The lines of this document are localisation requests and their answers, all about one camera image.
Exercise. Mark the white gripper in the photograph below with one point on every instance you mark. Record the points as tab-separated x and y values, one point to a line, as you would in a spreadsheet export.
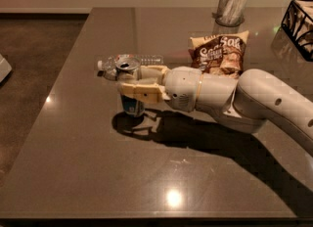
182	85

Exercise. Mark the silver blue redbull can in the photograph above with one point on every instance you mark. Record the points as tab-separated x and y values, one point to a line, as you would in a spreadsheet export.
130	105

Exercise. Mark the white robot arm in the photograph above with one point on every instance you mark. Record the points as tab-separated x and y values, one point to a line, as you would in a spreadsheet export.
242	104

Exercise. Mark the clear plastic water bottle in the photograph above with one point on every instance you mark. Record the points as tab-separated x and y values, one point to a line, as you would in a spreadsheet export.
109	66

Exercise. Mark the brown yellow chip bag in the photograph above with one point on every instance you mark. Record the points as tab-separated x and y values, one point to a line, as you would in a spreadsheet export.
220	54

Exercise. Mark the metal mesh utensil cup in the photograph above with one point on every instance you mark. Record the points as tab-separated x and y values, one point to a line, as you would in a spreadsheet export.
230	12

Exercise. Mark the white object at left edge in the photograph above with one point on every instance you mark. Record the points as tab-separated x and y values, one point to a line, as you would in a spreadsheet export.
5	68

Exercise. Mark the black wire basket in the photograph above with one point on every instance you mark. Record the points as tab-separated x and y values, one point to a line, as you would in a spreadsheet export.
298	25

